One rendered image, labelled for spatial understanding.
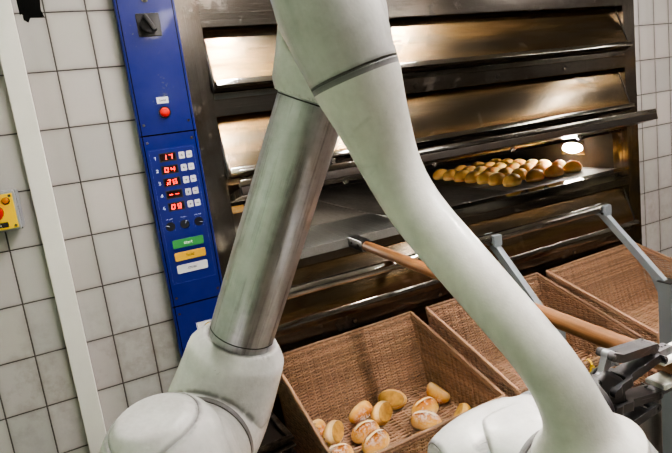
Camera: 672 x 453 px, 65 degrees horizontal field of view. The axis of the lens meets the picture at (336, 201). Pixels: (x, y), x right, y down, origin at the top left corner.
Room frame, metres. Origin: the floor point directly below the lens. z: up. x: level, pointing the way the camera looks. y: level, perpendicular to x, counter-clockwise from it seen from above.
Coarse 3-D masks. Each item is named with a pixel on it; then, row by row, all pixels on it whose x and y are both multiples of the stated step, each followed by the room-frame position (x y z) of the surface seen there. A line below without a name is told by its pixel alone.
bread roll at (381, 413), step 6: (378, 402) 1.58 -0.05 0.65; (384, 402) 1.58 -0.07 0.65; (378, 408) 1.55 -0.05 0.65; (384, 408) 1.56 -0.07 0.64; (390, 408) 1.58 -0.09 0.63; (372, 414) 1.54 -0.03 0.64; (378, 414) 1.53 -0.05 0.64; (384, 414) 1.54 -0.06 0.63; (390, 414) 1.56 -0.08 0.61; (378, 420) 1.52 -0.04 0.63; (384, 420) 1.53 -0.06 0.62
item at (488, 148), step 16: (576, 128) 2.00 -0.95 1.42; (592, 128) 2.03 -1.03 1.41; (608, 128) 2.11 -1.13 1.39; (480, 144) 1.82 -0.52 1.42; (496, 144) 1.84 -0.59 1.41; (512, 144) 1.87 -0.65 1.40; (528, 144) 2.01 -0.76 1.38; (432, 160) 1.73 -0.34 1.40; (448, 160) 1.91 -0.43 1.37; (336, 176) 1.59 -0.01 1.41; (352, 176) 1.65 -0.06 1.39; (240, 192) 1.49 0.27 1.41
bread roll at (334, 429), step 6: (336, 420) 1.51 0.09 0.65; (330, 426) 1.48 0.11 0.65; (336, 426) 1.49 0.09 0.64; (342, 426) 1.51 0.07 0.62; (324, 432) 1.47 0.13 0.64; (330, 432) 1.46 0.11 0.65; (336, 432) 1.47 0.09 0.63; (342, 432) 1.50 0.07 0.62; (330, 438) 1.45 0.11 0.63; (336, 438) 1.46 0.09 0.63; (342, 438) 1.49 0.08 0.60; (330, 444) 1.44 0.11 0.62
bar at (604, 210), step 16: (592, 208) 1.71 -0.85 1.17; (608, 208) 1.72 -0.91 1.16; (528, 224) 1.60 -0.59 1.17; (544, 224) 1.62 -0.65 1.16; (608, 224) 1.72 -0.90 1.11; (480, 240) 1.52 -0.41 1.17; (496, 240) 1.53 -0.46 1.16; (624, 240) 1.66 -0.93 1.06; (416, 256) 1.43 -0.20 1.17; (496, 256) 1.53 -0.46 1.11; (640, 256) 1.61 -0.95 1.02; (352, 272) 1.35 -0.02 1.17; (368, 272) 1.36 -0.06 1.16; (384, 272) 1.39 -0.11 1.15; (512, 272) 1.47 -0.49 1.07; (656, 272) 1.57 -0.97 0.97; (304, 288) 1.29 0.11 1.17; (320, 288) 1.31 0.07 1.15; (528, 288) 1.43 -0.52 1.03; (656, 288) 1.57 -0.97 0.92
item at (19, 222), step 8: (0, 192) 1.31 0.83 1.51; (8, 192) 1.31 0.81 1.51; (16, 192) 1.35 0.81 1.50; (0, 200) 1.30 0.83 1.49; (16, 200) 1.33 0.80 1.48; (8, 208) 1.31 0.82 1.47; (16, 208) 1.32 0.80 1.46; (8, 216) 1.31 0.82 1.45; (16, 216) 1.31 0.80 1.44; (0, 224) 1.30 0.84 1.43; (8, 224) 1.31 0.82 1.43; (16, 224) 1.31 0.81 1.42; (24, 224) 1.37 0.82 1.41
